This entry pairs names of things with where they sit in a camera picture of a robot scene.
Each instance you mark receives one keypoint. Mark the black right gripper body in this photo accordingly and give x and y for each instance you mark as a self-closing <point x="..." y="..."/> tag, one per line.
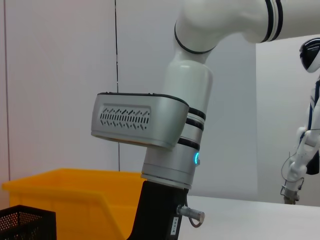
<point x="157" y="212"/>

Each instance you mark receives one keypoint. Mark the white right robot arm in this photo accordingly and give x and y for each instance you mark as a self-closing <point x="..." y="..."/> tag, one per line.
<point x="190" y="82"/>

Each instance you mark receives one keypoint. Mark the black mesh pen holder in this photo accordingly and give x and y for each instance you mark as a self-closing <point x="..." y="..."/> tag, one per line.
<point x="25" y="225"/>

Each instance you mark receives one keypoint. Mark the yellow plastic bin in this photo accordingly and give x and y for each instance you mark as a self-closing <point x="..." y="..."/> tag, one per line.
<point x="62" y="200"/>

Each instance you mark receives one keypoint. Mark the white humanoid robot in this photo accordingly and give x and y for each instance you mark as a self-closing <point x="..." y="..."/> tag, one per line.
<point x="302" y="155"/>

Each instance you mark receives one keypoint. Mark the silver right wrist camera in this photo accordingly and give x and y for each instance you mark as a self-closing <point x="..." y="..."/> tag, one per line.
<point x="125" y="117"/>

